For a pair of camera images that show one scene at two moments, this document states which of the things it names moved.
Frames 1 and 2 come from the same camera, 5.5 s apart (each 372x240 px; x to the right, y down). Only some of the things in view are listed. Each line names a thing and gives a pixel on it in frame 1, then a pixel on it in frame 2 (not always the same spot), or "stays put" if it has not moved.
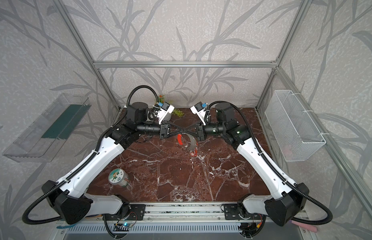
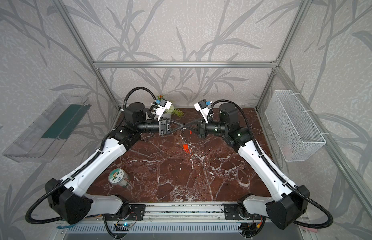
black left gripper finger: [181, 128] to [176, 122]
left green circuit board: [122, 227] stays put
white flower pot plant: [168, 116] stays put
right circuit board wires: [248, 229] stays put
